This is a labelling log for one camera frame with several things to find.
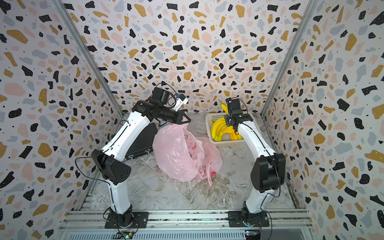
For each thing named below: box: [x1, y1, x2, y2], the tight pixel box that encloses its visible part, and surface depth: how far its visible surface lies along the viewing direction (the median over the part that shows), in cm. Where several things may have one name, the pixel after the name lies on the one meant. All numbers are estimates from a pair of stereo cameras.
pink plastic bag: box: [152, 123, 223, 187], surface depth 81 cm
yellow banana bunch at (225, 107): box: [220, 102, 229, 115], surface depth 85 cm
